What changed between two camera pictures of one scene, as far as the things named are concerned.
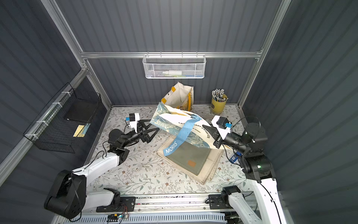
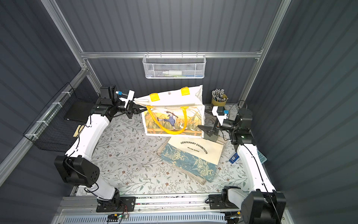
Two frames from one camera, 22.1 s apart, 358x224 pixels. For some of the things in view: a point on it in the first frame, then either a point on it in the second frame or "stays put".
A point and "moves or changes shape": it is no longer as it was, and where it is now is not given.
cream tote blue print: x=184 y=125 → x=197 y=157
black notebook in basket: x=82 y=110 stays put
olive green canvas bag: x=190 y=157 → x=213 y=137
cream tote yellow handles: x=180 y=96 moves or changes shape
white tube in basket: x=172 y=72 stays put
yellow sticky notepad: x=79 y=133 stays put
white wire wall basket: x=174 y=66 stays put
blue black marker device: x=235 y=157 stays put
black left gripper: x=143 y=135 → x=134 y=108
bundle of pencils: x=217 y=95 stays put
